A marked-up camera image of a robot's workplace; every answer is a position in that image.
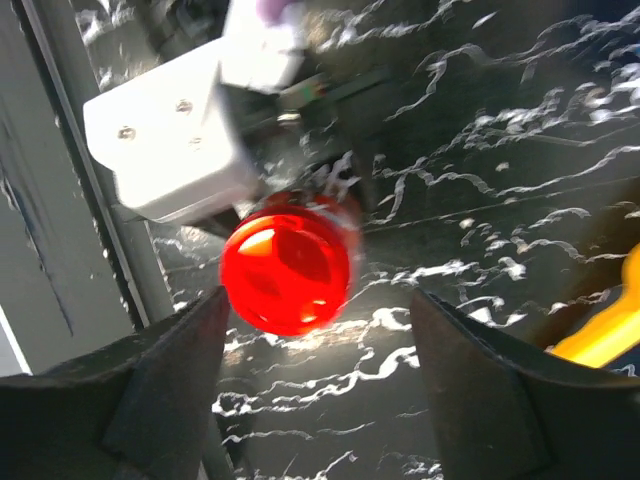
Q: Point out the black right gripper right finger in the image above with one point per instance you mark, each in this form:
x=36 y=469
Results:
x=504 y=409

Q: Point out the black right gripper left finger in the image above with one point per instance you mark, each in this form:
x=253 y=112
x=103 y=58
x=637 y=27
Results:
x=138 y=408

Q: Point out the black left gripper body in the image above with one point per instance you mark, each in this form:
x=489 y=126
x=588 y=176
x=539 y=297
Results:
x=291 y=134

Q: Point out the red jar lid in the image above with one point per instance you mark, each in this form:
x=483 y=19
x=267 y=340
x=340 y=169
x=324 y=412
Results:
x=290 y=266

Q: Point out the yellow plastic scoop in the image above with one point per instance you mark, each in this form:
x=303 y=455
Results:
x=613 y=331

